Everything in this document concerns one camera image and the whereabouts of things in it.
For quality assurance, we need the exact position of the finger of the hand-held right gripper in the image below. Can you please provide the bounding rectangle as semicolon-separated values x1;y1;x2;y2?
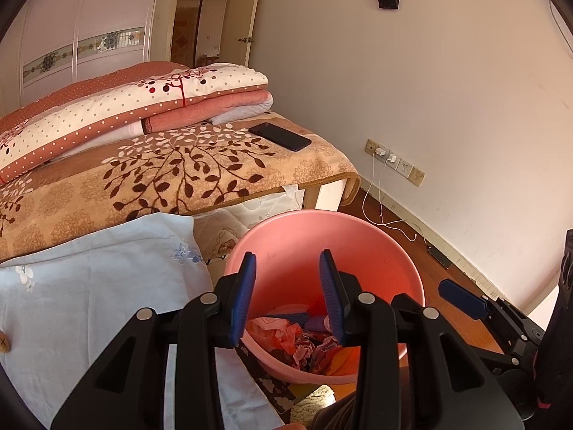
438;279;491;321
391;293;426;319

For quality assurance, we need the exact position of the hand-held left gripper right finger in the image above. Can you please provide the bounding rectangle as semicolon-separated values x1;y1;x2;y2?
319;248;524;430

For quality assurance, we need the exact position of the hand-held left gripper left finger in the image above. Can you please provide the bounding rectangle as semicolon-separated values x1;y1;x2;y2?
51;251;258;430

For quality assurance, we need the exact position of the orange white plastic bag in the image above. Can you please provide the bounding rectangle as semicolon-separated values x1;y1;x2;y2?
247;316;305;354

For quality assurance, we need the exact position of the pink plastic basin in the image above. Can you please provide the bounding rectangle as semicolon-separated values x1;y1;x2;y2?
222;208;426;386

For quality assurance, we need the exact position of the dark cloud-patterned cloth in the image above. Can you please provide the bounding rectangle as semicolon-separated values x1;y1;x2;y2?
235;340;323;415

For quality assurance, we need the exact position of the beige fluffy mat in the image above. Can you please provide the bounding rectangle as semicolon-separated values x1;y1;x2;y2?
291;385;336;422

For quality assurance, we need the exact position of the person's leg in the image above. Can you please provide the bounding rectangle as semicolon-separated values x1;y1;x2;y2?
311;394;359;430

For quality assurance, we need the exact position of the brown leaf-print blanket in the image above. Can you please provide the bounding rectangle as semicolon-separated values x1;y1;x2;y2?
0;112;361;263

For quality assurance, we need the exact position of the light blue floral cloth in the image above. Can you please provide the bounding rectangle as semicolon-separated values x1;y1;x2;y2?
0;212;287;430

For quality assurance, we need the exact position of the black smartphone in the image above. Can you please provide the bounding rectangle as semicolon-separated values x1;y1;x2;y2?
248;122;313;152

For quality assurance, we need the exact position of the white folded blanket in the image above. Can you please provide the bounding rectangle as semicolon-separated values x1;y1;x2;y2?
58;99;274;159

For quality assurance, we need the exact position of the pink folded blanket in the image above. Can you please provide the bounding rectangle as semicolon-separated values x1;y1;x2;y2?
141;90;274;134

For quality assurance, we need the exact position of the dotted tree-print quilt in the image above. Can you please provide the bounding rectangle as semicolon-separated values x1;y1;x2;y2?
0;60;269;184

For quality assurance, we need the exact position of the cream room door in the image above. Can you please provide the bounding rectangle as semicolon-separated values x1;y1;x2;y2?
222;0;265;69

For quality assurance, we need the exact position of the white sliding-door wardrobe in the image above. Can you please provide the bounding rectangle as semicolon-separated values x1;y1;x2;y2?
18;0;265;95

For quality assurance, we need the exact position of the dark phone with cable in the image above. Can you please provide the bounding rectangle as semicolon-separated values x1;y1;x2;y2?
427;245;453;269

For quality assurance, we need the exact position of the cream wooden bed frame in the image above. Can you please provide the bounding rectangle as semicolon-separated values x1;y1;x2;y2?
304;177;349;212

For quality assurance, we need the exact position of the white charging cable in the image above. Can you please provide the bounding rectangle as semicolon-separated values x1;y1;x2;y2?
362;154;433;249
377;161;433;249

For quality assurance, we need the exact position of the beige wall socket row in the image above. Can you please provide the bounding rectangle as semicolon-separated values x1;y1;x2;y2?
365;139;426;187

